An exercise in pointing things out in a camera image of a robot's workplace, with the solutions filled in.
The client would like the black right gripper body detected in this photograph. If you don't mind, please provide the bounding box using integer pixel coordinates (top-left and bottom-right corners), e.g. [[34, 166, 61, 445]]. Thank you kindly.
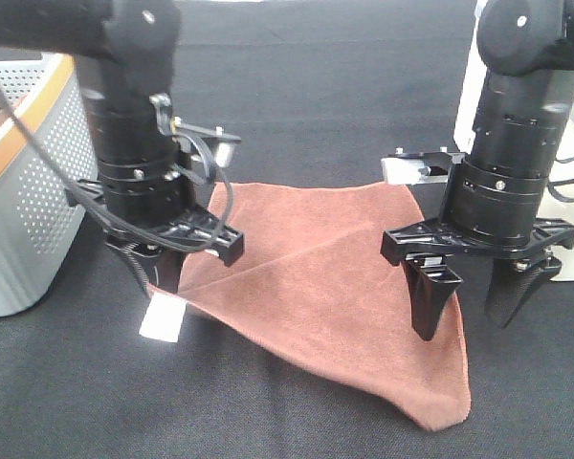
[[381, 161, 574, 266]]

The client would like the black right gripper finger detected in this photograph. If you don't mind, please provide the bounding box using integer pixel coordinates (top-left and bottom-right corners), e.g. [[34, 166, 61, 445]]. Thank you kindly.
[[484, 256, 562, 328], [402, 255, 462, 341]]

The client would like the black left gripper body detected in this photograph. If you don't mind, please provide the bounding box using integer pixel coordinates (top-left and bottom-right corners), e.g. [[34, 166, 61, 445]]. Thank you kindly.
[[65, 163, 245, 267]]

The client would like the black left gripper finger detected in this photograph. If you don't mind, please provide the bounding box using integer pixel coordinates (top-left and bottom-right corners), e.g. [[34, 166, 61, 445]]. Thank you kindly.
[[146, 248, 186, 294], [105, 241, 149, 295]]

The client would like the brown microfibre towel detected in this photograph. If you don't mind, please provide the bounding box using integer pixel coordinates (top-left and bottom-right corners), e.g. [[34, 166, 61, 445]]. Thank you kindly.
[[140, 183, 471, 431]]

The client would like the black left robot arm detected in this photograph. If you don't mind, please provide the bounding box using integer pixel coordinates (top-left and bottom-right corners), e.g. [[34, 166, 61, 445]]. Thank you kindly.
[[0, 1, 244, 293]]

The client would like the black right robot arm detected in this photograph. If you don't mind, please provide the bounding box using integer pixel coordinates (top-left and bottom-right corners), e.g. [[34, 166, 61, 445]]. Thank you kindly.
[[381, 1, 574, 340]]

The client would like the white woven storage basket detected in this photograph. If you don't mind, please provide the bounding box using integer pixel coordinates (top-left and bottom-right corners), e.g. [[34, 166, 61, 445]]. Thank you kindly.
[[453, 0, 574, 282]]

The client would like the grey perforated laundry basket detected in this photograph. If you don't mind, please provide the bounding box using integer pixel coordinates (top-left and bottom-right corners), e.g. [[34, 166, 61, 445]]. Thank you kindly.
[[0, 53, 98, 317]]

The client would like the black table cloth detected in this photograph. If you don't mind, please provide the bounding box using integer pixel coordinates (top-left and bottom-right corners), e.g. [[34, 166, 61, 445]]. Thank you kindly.
[[0, 1, 574, 458]]

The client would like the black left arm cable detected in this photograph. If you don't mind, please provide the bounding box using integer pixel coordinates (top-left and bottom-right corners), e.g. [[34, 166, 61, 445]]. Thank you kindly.
[[0, 61, 234, 253]]

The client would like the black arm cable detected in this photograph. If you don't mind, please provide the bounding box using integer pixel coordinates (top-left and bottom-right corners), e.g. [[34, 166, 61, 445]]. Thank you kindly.
[[0, 61, 234, 253], [546, 155, 574, 203]]

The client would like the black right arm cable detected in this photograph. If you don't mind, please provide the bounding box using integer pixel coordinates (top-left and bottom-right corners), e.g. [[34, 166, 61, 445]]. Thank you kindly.
[[546, 155, 574, 203]]

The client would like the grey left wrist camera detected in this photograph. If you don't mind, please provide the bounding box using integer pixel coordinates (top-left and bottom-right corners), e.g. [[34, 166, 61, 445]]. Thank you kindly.
[[173, 117, 242, 168]]

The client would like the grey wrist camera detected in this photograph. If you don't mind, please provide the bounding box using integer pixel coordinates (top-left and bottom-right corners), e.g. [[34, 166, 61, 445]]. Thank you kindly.
[[381, 147, 466, 186], [173, 117, 242, 168]]

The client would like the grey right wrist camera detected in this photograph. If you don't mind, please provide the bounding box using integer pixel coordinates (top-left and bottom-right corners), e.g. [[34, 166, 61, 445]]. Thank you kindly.
[[381, 147, 466, 186]]

